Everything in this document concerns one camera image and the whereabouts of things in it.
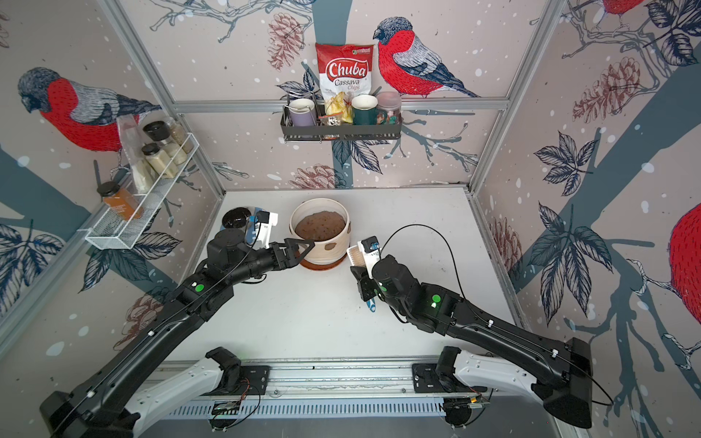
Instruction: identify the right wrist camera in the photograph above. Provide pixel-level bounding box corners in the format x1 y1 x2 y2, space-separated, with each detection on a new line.
358 237 381 278

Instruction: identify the black wall shelf basket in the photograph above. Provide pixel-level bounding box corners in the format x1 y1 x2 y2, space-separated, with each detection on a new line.
280 102 403 142

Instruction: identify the red Chuba chips bag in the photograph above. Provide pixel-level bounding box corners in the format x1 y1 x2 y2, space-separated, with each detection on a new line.
316 43 374 124

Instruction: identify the aluminium mounting rail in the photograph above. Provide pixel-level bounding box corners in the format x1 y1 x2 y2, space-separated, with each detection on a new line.
117 357 571 402

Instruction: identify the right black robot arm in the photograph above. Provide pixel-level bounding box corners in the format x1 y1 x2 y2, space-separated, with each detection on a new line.
350 255 593 429

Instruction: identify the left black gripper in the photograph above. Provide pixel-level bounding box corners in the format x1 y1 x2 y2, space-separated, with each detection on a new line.
227 238 317 286

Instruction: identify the white wire wall rack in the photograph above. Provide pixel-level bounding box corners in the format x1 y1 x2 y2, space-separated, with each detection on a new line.
85 132 200 250

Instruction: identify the green mug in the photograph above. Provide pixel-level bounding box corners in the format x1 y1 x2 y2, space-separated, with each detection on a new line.
352 94 379 126

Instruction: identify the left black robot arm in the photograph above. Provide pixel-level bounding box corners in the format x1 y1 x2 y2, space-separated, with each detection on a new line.
40 228 315 437

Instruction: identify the purple mug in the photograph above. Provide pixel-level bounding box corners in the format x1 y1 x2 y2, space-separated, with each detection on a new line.
288 99 317 127

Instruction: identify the right camera cable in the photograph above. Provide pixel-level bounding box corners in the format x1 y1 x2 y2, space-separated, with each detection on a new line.
380 223 467 299

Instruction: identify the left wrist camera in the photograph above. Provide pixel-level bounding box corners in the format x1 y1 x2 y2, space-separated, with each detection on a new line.
253 210 279 249

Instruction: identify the clear plastic bag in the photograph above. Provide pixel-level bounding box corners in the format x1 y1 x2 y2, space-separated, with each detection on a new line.
116 115 157 195

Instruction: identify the black lid spice jar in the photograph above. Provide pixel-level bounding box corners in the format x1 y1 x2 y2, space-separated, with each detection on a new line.
142 142 177 179
142 120 188 165

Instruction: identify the white ceramic pot with soil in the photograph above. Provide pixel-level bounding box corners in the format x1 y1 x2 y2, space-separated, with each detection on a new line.
288 198 352 264

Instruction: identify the orange spice jar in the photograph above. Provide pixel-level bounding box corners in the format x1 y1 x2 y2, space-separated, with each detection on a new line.
97 181 142 221

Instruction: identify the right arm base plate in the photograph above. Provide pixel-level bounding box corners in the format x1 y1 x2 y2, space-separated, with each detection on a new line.
412 363 456 393

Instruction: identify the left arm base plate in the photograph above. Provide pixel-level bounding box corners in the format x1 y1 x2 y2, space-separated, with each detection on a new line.
229 365 271 396

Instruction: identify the pink lidded jar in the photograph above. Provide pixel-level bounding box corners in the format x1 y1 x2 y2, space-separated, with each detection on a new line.
376 91 402 125

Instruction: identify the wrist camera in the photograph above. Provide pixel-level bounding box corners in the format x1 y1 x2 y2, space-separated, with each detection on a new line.
253 210 279 249
358 237 381 278

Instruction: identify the small snack packet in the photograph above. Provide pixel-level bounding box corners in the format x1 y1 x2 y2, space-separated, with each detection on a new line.
319 112 342 127

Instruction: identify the blue striped plate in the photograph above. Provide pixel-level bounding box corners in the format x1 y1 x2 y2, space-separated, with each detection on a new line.
243 206 261 246

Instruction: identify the small black bowl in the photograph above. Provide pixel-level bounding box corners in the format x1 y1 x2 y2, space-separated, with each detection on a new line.
221 207 252 231

